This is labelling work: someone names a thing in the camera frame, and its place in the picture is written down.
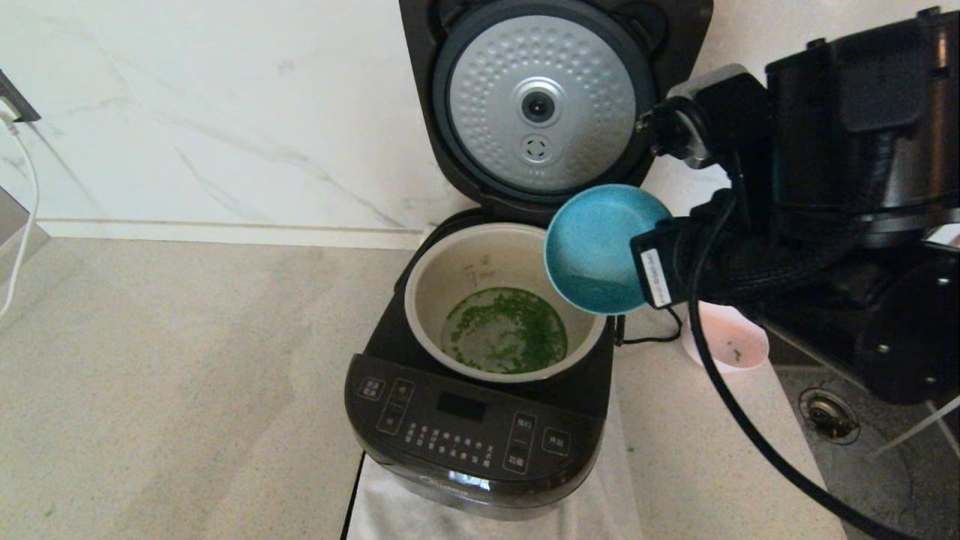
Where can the steel sink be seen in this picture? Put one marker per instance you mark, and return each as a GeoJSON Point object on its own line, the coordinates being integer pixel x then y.
{"type": "Point", "coordinates": [885, 480]}

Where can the white cloth mat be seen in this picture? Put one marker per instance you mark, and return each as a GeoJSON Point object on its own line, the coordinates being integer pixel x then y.
{"type": "Point", "coordinates": [390, 517]}

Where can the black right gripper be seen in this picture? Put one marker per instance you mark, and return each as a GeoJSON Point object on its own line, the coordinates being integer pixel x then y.
{"type": "Point", "coordinates": [724, 255]}

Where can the black rice cooker lid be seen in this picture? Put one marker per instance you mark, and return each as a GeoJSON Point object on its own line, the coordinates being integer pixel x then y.
{"type": "Point", "coordinates": [450, 165]}

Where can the blue bowl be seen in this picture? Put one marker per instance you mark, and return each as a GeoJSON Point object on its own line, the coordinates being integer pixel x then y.
{"type": "Point", "coordinates": [592, 240]}

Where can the black strip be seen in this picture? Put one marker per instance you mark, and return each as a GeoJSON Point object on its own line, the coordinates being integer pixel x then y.
{"type": "Point", "coordinates": [351, 502]}

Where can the black rice cooker body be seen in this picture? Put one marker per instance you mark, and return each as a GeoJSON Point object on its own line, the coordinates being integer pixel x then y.
{"type": "Point", "coordinates": [465, 427]}

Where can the steel sink drain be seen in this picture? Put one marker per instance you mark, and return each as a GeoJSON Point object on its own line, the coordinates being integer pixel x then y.
{"type": "Point", "coordinates": [829, 415]}

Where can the grey wall outlet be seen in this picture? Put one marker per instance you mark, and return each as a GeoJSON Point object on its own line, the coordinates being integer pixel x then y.
{"type": "Point", "coordinates": [15, 101]}

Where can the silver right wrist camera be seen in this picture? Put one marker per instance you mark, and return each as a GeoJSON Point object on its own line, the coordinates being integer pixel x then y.
{"type": "Point", "coordinates": [720, 105]}

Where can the pink bowl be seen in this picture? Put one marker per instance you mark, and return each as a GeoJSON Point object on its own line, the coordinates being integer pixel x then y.
{"type": "Point", "coordinates": [739, 349]}

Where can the cream inner pot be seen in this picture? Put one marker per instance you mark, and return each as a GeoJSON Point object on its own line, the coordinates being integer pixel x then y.
{"type": "Point", "coordinates": [450, 259]}

